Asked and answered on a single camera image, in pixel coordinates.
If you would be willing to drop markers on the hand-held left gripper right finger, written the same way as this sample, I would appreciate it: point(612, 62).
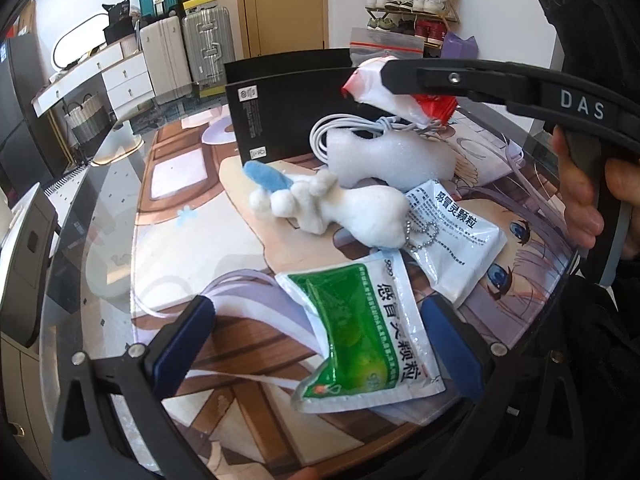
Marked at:
point(452, 347)

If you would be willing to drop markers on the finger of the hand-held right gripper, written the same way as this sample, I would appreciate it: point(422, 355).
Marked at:
point(440, 82)
point(450, 63)

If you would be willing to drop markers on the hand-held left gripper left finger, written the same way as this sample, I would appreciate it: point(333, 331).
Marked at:
point(182, 347)

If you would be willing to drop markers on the clear zip bag red stripe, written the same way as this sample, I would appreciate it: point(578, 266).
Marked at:
point(387, 45)

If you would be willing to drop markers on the red and white plastic packet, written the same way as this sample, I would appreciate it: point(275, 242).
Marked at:
point(367, 85)

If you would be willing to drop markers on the white foam block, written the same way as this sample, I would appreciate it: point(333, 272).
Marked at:
point(390, 155)

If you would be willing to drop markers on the green medicine sachet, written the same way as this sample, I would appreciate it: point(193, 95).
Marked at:
point(360, 330)

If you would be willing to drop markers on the white medicine sachet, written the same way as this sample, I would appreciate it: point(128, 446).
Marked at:
point(460, 250)

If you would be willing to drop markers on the white plush toy blue ear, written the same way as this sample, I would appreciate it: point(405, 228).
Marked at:
point(365, 215)

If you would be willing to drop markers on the black cardboard box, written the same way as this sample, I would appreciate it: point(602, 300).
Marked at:
point(285, 105)

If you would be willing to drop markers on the person's right hand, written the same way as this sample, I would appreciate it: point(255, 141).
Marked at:
point(575, 195)

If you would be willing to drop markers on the purple bag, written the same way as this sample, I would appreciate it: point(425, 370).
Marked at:
point(460, 46)

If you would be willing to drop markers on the shoe rack with shoes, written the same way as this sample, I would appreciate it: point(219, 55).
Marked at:
point(410, 2)

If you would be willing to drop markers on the printed cartoon desk mat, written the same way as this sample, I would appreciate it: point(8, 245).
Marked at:
point(200, 220)

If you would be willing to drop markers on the person's black clothing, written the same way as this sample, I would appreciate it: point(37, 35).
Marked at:
point(600, 360)

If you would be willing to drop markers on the wooden door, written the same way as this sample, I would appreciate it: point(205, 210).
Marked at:
point(285, 5)

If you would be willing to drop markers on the grey side cabinet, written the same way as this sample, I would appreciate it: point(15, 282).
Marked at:
point(25, 260)

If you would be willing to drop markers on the black and white patterned rug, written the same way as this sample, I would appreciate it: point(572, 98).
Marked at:
point(67, 180)

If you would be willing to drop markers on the silver suitcase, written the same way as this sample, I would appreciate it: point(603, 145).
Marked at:
point(207, 45)

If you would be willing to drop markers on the woven laundry basket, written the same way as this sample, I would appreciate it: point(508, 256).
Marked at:
point(87, 120)

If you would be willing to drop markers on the yellow and black shoe box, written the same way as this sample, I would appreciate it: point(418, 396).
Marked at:
point(197, 5)

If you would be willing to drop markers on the white dresser with drawers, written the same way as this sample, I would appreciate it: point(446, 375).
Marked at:
point(127, 77)

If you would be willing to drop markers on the white suitcase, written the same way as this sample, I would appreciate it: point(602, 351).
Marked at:
point(165, 60)

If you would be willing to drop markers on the dark grey fridge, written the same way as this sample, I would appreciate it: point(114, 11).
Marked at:
point(22, 110)

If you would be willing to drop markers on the oval mirror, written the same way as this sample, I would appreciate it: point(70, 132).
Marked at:
point(82, 37)

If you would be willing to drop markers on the black bag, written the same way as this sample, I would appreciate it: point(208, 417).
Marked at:
point(117, 22)

